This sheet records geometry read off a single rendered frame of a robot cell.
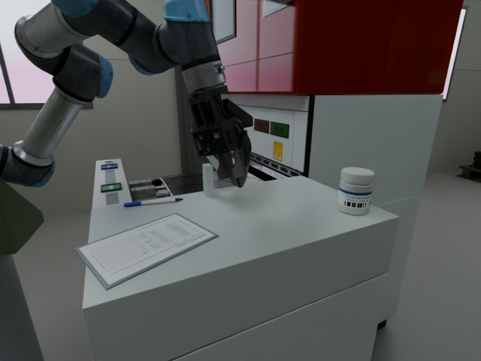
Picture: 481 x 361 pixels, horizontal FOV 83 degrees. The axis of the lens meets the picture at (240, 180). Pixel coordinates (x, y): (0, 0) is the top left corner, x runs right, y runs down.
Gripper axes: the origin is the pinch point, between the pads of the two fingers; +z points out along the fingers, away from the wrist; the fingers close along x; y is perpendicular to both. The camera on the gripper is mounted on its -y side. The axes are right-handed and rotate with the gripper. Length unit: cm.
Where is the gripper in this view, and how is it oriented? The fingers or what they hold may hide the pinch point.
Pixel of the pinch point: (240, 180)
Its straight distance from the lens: 60.0
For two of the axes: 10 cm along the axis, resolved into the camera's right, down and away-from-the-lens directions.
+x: 8.8, -0.9, -4.6
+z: 2.6, 9.1, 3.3
